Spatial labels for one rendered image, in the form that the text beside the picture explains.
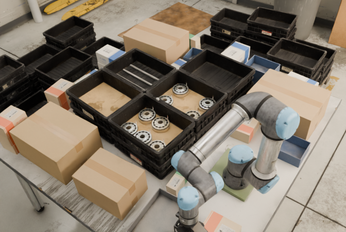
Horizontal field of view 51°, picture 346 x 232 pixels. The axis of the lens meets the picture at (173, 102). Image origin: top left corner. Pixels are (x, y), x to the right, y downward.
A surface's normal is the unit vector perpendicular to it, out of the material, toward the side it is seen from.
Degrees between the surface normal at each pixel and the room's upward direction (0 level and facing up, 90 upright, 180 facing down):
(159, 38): 0
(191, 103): 0
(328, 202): 0
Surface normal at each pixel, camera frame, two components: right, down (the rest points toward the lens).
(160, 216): -0.05, -0.74
